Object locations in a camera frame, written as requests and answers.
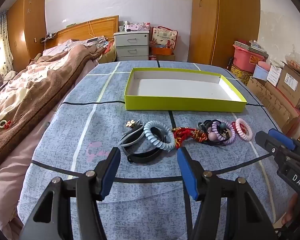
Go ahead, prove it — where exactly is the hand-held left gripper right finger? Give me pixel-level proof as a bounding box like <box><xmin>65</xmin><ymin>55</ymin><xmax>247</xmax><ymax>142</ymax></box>
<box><xmin>177</xmin><ymin>146</ymin><xmax>275</xmax><ymax>240</ymax></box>

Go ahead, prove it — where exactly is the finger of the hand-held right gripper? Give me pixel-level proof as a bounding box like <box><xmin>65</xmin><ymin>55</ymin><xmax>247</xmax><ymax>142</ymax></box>
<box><xmin>255</xmin><ymin>130</ymin><xmax>294</xmax><ymax>163</ymax></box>
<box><xmin>268</xmin><ymin>128</ymin><xmax>297</xmax><ymax>152</ymax></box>

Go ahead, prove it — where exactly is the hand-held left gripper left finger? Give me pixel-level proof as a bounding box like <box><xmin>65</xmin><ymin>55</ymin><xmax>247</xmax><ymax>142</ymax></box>
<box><xmin>20</xmin><ymin>146</ymin><xmax>122</xmax><ymax>240</ymax></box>

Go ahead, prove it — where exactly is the pink spiral hair tie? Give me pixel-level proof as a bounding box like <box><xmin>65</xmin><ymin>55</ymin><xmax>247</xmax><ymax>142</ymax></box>
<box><xmin>231</xmin><ymin>117</ymin><xmax>252</xmax><ymax>140</ymax></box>

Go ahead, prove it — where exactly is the black strap bracelet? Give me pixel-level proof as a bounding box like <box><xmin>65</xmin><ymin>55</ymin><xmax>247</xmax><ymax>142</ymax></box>
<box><xmin>120</xmin><ymin>126</ymin><xmax>160</xmax><ymax>164</ymax></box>

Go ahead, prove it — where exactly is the small red knot bracelet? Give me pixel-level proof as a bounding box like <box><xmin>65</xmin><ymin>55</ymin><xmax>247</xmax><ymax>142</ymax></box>
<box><xmin>173</xmin><ymin>127</ymin><xmax>190</xmax><ymax>148</ymax></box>

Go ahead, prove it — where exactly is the red beaded cord bracelet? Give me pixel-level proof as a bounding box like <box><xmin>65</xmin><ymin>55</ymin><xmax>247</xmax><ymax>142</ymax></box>
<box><xmin>187</xmin><ymin>128</ymin><xmax>208</xmax><ymax>143</ymax></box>

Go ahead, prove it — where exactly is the blue spiral hair tie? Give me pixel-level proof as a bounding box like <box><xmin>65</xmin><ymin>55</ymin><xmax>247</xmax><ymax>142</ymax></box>
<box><xmin>143</xmin><ymin>121</ymin><xmax>177</xmax><ymax>152</ymax></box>

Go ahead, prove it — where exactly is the green cardboard box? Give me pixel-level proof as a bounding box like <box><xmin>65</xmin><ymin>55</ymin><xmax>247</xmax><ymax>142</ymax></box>
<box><xmin>124</xmin><ymin>67</ymin><xmax>247</xmax><ymax>113</ymax></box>

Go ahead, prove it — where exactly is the person's right hand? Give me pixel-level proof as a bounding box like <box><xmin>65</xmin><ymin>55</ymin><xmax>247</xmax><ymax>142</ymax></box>
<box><xmin>282</xmin><ymin>192</ymin><xmax>300</xmax><ymax>225</ymax></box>

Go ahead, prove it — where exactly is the flat cardboard box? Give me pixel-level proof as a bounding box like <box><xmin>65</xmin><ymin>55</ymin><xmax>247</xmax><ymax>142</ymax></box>
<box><xmin>246</xmin><ymin>76</ymin><xmax>300</xmax><ymax>133</ymax></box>

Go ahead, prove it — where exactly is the labelled cardboard box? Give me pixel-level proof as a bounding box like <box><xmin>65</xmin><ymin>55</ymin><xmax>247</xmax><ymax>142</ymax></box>
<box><xmin>276</xmin><ymin>64</ymin><xmax>300</xmax><ymax>108</ymax></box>

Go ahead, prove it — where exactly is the pale blue box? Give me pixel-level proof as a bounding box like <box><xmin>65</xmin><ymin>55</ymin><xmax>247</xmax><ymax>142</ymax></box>
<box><xmin>252</xmin><ymin>64</ymin><xmax>272</xmax><ymax>80</ymax></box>

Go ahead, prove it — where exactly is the yellow patterned tin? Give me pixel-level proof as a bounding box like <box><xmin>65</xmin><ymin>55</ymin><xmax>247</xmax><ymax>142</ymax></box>
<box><xmin>230</xmin><ymin>64</ymin><xmax>253</xmax><ymax>85</ymax></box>

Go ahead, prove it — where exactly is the pink plastic bin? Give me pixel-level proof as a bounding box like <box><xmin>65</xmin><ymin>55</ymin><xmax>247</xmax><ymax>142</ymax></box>
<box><xmin>232</xmin><ymin>44</ymin><xmax>268</xmax><ymax>73</ymax></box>

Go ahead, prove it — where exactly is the striped gift box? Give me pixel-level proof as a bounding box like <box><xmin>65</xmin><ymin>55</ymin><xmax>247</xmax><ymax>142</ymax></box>
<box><xmin>234</xmin><ymin>40</ymin><xmax>269</xmax><ymax>58</ymax></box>

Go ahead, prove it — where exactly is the pink bed sheet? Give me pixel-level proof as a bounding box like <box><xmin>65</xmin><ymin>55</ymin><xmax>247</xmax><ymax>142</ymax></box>
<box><xmin>0</xmin><ymin>120</ymin><xmax>52</xmax><ymax>233</ymax></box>

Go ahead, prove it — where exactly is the bed with brown blanket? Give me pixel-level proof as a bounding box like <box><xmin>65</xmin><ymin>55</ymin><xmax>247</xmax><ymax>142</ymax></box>
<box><xmin>0</xmin><ymin>39</ymin><xmax>115</xmax><ymax>180</ymax></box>

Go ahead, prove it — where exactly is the tan pillow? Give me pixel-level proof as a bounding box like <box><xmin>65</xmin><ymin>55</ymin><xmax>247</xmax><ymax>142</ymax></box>
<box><xmin>97</xmin><ymin>42</ymin><xmax>117</xmax><ymax>64</ymax></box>

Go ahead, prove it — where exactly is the wide wooden wardrobe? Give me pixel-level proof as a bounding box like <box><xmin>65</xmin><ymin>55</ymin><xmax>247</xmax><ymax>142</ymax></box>
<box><xmin>187</xmin><ymin>0</ymin><xmax>261</xmax><ymax>69</ymax></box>

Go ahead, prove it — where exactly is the orange box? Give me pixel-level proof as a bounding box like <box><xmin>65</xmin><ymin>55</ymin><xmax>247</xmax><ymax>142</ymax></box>
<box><xmin>152</xmin><ymin>45</ymin><xmax>174</xmax><ymax>55</ymax></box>

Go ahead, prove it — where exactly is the grey nightstand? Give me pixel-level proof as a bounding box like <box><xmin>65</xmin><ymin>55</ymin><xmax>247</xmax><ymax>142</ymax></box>
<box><xmin>114</xmin><ymin>29</ymin><xmax>150</xmax><ymax>62</ymax></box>

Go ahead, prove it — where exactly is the red patterned gift bag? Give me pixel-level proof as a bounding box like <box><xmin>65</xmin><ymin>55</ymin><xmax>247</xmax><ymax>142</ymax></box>
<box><xmin>150</xmin><ymin>26</ymin><xmax>178</xmax><ymax>52</ymax></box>

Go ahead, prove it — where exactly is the wooden headboard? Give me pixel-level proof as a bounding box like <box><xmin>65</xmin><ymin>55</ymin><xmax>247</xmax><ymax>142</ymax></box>
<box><xmin>44</xmin><ymin>15</ymin><xmax>119</xmax><ymax>49</ymax></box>

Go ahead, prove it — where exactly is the black power strip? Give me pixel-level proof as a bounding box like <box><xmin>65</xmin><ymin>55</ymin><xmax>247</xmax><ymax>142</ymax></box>
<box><xmin>40</xmin><ymin>32</ymin><xmax>58</xmax><ymax>43</ymax></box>

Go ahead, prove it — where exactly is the pink white box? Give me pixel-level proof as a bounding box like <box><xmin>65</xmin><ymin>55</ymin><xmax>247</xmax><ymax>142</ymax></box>
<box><xmin>124</xmin><ymin>21</ymin><xmax>150</xmax><ymax>32</ymax></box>

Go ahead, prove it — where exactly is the narrow wooden wardrobe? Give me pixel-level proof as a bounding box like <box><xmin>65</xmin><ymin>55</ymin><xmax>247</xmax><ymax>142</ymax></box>
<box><xmin>6</xmin><ymin>0</ymin><xmax>47</xmax><ymax>73</ymax></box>

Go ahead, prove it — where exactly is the patterned curtain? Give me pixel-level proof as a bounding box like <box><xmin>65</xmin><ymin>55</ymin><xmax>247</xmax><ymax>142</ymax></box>
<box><xmin>0</xmin><ymin>10</ymin><xmax>14</xmax><ymax>80</ymax></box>

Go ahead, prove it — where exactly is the grey strap bracelet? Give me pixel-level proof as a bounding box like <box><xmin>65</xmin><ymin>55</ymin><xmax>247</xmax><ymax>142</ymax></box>
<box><xmin>118</xmin><ymin>124</ymin><xmax>145</xmax><ymax>147</ymax></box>

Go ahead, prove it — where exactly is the purple spiral hair tie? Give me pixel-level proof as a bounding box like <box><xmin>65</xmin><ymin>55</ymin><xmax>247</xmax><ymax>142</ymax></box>
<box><xmin>211</xmin><ymin>121</ymin><xmax>237</xmax><ymax>145</ymax></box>

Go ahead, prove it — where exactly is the rose spiral hair tie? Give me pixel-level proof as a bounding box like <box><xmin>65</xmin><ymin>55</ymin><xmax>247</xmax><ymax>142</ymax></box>
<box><xmin>231</xmin><ymin>121</ymin><xmax>243</xmax><ymax>137</ymax></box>

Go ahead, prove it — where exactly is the black hair tie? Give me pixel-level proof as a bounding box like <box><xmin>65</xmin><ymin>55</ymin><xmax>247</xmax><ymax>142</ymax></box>
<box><xmin>197</xmin><ymin>119</ymin><xmax>219</xmax><ymax>133</ymax></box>

